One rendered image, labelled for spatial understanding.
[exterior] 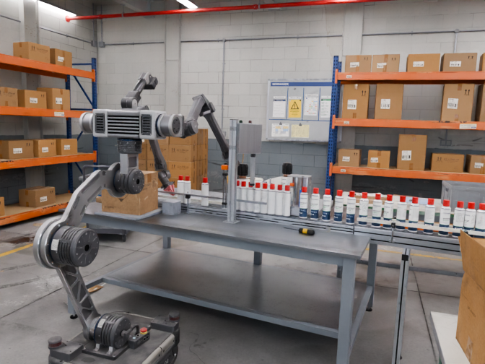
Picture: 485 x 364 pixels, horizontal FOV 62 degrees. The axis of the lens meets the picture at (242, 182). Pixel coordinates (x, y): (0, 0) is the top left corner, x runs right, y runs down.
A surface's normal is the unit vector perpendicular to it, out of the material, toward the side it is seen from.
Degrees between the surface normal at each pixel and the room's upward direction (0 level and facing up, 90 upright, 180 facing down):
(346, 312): 90
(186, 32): 90
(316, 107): 90
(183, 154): 90
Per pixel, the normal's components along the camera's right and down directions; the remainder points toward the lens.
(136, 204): -0.30, 0.12
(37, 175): 0.95, 0.07
